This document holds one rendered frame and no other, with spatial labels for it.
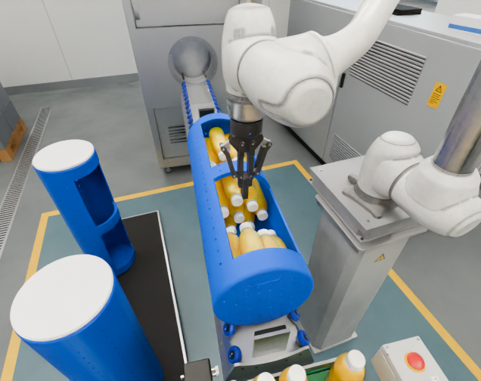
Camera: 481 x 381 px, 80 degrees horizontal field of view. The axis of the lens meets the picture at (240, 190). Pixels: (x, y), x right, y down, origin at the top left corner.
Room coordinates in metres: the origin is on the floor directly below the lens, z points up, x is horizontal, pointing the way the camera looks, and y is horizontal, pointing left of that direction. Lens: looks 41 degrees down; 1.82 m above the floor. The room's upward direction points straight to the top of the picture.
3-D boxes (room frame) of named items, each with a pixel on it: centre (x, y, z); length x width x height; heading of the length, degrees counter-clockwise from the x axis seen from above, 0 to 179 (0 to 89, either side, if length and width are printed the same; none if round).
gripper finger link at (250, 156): (0.60, -0.02, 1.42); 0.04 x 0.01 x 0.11; 12
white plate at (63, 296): (0.45, 0.53, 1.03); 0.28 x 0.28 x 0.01
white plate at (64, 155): (1.20, 0.88, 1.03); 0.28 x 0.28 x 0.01
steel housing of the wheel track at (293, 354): (1.36, 0.14, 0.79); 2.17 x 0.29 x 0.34; 12
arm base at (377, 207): (0.85, -0.51, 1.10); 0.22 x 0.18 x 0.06; 31
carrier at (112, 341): (0.45, 0.53, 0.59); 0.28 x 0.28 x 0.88
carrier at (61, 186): (1.20, 0.88, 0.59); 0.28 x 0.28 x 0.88
